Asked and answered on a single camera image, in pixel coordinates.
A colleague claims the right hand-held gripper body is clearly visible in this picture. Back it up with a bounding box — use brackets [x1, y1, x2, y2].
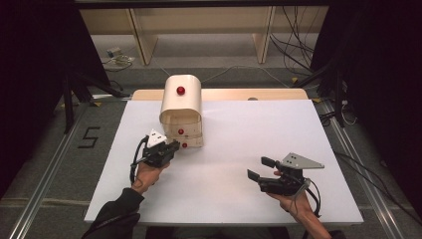
[258, 152, 325, 197]

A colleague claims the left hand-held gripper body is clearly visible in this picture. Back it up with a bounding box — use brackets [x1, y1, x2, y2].
[142, 128, 177, 168]

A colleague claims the low drawer with red knob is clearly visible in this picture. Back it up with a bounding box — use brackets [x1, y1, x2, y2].
[166, 134, 204, 149]

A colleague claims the cream wooden drawer cabinet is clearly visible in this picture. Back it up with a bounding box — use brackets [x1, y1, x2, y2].
[158, 74, 204, 149]

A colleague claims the person's left hand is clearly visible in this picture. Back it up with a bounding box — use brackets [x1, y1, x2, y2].
[131, 161, 171, 195]

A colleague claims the person's right hand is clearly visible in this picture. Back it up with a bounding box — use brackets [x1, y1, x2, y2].
[268, 169, 315, 223]

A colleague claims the shallow drawer with red knob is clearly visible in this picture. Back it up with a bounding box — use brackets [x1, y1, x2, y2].
[161, 121, 204, 138]

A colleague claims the white table board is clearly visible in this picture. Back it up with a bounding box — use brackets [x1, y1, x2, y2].
[84, 99, 364, 227]

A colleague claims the black metal stand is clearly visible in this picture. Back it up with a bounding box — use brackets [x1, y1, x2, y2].
[292, 59, 348, 128]

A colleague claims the black tripod stand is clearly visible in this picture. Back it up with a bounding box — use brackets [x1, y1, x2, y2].
[61, 71, 132, 134]

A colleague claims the white power strip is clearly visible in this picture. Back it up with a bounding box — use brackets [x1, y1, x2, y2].
[105, 47, 136, 67]

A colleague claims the light wooden shelf unit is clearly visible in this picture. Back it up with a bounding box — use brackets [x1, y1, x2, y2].
[79, 5, 329, 66]

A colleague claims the black curtain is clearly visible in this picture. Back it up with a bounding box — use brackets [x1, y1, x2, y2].
[311, 0, 422, 215]
[0, 0, 111, 200]

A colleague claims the left hand-held gripper cable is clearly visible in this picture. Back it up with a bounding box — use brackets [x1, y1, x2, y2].
[129, 134, 149, 185]

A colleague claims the hand-held gripper cable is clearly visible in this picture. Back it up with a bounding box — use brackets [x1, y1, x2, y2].
[291, 178, 322, 219]
[129, 134, 149, 185]

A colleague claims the right hand-held gripper cable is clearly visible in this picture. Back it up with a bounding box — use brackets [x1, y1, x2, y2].
[291, 178, 322, 219]

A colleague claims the aluminium floor rail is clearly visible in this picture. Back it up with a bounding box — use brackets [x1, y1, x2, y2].
[318, 99, 405, 239]
[6, 103, 92, 239]

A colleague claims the long black floor cable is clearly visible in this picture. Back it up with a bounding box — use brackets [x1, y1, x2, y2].
[332, 150, 422, 227]

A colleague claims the bundle of black cables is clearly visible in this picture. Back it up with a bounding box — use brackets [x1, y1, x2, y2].
[269, 5, 320, 74]

